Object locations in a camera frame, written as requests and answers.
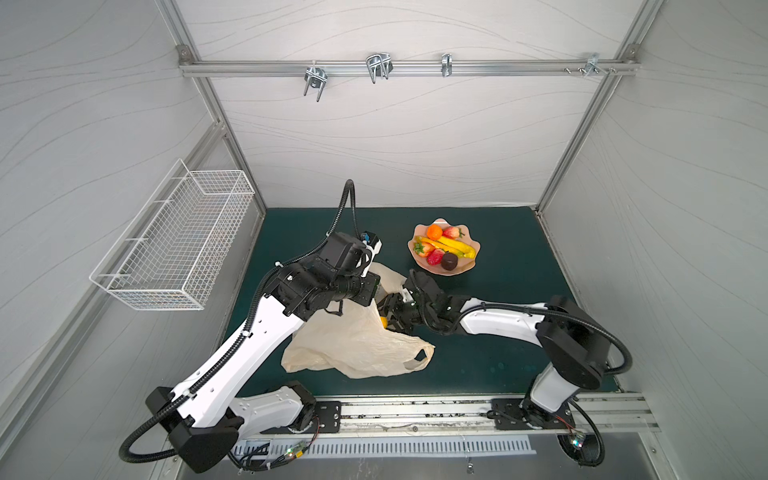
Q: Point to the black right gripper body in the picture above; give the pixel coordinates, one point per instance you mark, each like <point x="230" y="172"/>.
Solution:
<point x="411" y="305"/>

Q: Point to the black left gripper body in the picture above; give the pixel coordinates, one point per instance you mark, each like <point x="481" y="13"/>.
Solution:
<point x="359" y="289"/>

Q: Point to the dark purple plum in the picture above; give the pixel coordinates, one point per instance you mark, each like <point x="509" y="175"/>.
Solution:
<point x="449" y="261"/>

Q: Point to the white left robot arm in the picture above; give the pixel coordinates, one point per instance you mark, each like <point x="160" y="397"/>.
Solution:
<point x="196" y="420"/>

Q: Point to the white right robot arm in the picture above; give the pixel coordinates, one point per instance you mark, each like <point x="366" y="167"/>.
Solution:
<point x="580" y="353"/>

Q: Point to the red strawberry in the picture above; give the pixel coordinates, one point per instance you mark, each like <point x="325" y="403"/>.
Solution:
<point x="423" y="249"/>

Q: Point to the pink scalloped fruit plate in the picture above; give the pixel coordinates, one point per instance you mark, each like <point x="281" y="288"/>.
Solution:
<point x="464" y="264"/>

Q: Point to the yellow banana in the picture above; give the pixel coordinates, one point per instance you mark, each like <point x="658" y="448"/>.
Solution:
<point x="461" y="249"/>

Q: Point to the orange fruit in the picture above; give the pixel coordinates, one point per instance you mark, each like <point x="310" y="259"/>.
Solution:
<point x="434" y="232"/>

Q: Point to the red peach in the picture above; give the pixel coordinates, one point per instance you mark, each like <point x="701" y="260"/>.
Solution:
<point x="453" y="232"/>

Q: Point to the green table mat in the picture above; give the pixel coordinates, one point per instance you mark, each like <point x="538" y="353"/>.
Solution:
<point x="515" y="265"/>

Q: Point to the metal hook clamp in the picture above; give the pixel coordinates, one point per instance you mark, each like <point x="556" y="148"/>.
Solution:
<point x="591" y="67"/>
<point x="446" y="65"/>
<point x="379" y="65"/>
<point x="315" y="79"/>

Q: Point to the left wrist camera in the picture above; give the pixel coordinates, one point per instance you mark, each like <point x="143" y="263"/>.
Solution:
<point x="372" y="247"/>

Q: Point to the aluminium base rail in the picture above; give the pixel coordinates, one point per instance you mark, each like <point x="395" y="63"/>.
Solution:
<point x="420" y="414"/>

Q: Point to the white slotted cable duct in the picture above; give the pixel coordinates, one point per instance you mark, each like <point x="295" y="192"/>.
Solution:
<point x="334" y="447"/>

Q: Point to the white wire basket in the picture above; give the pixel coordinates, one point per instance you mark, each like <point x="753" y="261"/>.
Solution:
<point x="170" y="254"/>

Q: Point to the horizontal aluminium rail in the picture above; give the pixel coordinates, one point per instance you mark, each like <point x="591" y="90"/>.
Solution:
<point x="401" y="68"/>

